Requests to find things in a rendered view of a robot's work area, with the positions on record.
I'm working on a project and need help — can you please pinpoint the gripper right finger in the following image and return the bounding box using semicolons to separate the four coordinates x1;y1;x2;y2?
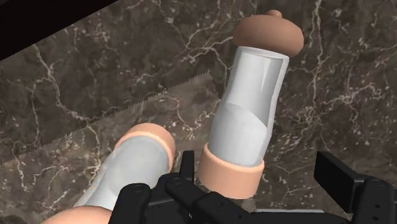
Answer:
314;150;397;224

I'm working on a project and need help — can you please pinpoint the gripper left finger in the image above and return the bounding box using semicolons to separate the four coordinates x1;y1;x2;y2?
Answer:
108;150;268;224

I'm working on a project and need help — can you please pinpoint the white grinder with tan ends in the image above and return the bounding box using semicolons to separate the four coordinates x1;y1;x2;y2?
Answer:
41;122;177;224

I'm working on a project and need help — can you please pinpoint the white grinder with brown cap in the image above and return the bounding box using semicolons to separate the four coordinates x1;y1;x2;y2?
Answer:
198;9;305;200

